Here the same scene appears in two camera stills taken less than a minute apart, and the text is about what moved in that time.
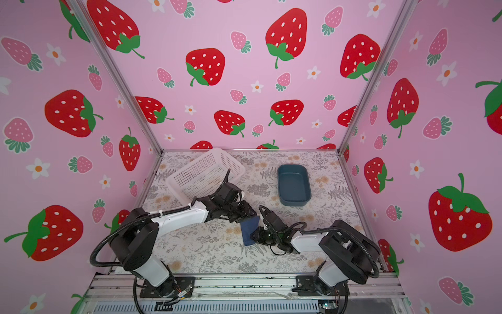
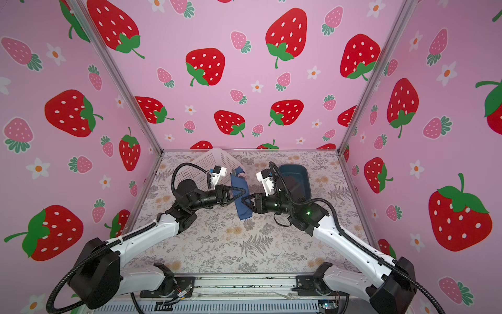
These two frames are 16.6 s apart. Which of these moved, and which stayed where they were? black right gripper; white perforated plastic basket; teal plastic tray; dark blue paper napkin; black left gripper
Moved: dark blue paper napkin; black right gripper; black left gripper
Stayed: white perforated plastic basket; teal plastic tray
